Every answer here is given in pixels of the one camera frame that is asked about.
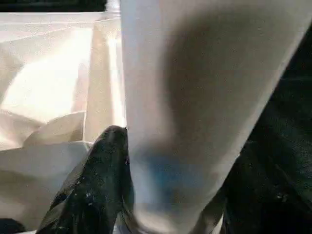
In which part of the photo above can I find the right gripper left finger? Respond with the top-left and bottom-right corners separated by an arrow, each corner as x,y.
36,124 -> 137,234

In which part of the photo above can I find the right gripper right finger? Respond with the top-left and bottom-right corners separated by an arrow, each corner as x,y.
222,137 -> 312,234

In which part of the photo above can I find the white plastic table top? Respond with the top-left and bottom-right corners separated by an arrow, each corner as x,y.
0,11 -> 128,233

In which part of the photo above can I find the white plastic table leg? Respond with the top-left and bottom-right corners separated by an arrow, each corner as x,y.
118,0 -> 312,234

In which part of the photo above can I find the black work mat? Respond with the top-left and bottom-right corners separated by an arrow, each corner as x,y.
0,0 -> 312,234

